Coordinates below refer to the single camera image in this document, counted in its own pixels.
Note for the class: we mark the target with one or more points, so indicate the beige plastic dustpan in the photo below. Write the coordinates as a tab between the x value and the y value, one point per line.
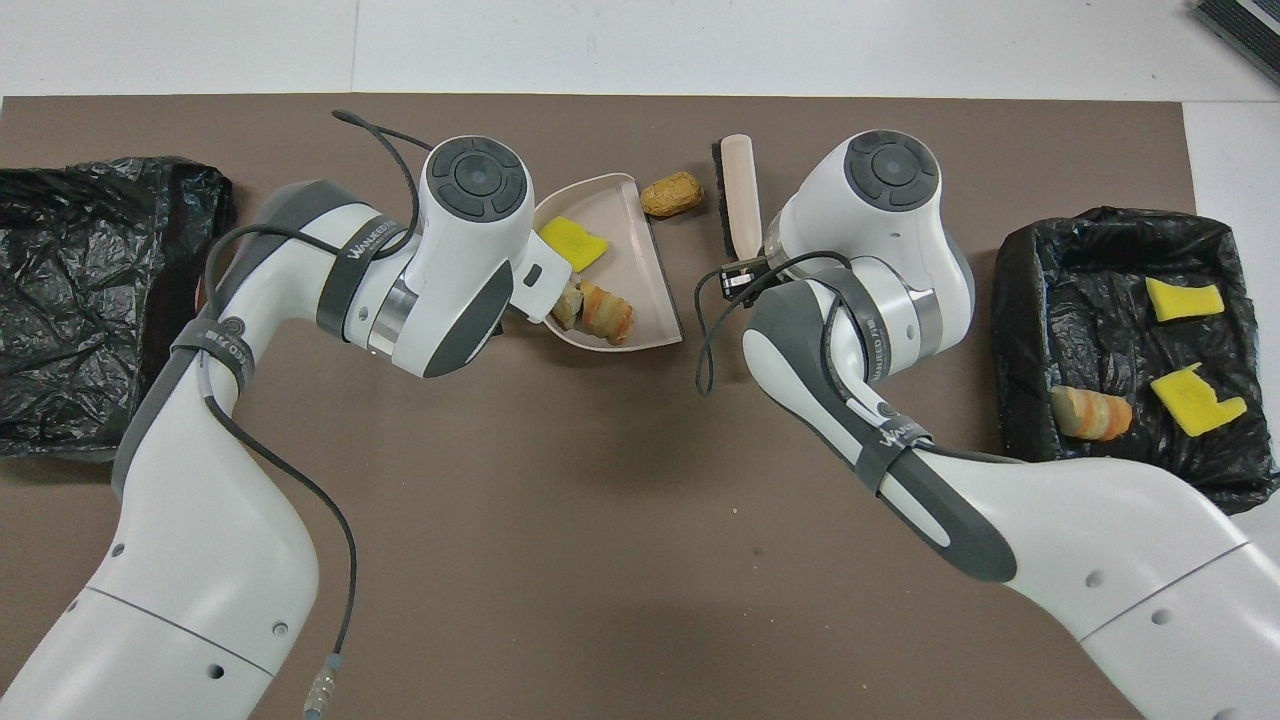
640	280

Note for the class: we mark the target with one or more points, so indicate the brown bread loaf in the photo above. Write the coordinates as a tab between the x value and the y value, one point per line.
672	194

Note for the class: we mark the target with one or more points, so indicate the orange striped croissant piece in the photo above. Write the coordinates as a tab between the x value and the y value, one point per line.
608	315

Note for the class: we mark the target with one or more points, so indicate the plain yellow sponge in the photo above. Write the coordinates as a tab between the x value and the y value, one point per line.
572	243

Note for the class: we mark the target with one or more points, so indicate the pale pastry piece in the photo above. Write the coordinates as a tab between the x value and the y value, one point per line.
567	308

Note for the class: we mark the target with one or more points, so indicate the pale striped bread roll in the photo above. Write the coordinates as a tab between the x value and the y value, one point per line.
1090	414

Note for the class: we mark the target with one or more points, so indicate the small yellow green sponge piece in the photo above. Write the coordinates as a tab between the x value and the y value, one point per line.
1185	301

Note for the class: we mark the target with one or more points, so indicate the notched yellow sponge piece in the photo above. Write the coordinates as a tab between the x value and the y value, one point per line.
1195	405

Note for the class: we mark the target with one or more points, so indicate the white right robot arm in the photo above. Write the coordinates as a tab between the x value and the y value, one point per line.
1100	530

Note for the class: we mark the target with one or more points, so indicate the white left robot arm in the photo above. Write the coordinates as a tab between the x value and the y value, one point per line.
200	560

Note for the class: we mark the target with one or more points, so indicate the black bag lined trash bin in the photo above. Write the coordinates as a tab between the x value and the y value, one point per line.
80	300
1100	300

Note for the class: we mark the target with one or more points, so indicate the brown table mat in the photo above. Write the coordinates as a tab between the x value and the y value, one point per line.
600	550

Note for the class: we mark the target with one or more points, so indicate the dark ridged device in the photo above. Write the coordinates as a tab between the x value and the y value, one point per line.
1245	25

